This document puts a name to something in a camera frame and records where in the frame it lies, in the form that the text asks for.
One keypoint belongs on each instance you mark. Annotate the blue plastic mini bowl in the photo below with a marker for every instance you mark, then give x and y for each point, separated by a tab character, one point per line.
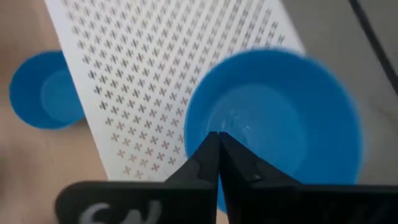
34	90
280	102

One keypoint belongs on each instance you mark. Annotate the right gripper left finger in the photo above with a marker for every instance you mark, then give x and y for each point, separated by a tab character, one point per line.
186	199

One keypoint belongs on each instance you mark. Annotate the white perforated metal shelf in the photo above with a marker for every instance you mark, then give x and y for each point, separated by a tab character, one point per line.
140	62

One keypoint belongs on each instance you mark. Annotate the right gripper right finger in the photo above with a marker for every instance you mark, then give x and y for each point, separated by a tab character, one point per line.
264	202

